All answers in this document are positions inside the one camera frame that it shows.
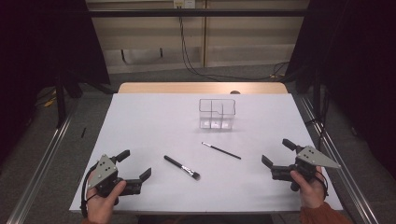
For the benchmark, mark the black metal stand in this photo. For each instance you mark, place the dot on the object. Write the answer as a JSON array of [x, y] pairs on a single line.
[[317, 93], [60, 99]]

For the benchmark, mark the black pen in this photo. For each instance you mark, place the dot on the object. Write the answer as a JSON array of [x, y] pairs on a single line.
[[83, 132]]

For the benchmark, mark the wooden table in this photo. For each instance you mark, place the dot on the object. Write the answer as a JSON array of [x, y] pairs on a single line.
[[186, 87]]

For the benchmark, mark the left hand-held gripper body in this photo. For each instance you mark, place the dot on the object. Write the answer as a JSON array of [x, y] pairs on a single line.
[[104, 172]]

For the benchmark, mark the person's left hand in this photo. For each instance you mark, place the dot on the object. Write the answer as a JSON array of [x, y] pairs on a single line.
[[101, 208]]

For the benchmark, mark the person's right hand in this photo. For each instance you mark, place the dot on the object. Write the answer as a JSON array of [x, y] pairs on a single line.
[[308, 191]]

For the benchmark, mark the thick black makeup brush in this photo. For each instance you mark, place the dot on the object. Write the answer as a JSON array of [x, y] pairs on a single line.
[[180, 166]]

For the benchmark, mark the white wall outlet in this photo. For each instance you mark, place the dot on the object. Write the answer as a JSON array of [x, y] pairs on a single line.
[[184, 3]]

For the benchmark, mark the thin black makeup brush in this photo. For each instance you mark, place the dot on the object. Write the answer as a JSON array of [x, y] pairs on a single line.
[[222, 151]]

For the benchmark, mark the white table mat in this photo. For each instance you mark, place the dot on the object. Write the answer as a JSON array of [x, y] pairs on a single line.
[[155, 124]]

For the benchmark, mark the dark curtain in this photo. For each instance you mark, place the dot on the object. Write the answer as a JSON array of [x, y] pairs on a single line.
[[37, 46], [358, 62]]

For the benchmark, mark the aluminium floor rail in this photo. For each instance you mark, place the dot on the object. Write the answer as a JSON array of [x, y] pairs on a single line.
[[39, 174], [358, 199]]

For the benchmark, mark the clear plastic organizer box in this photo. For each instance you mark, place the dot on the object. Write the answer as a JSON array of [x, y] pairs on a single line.
[[217, 113]]

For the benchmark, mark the black metal crossbar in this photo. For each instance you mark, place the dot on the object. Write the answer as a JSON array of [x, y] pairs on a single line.
[[186, 12]]

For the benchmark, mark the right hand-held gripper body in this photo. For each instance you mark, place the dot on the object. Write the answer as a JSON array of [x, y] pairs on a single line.
[[311, 157]]

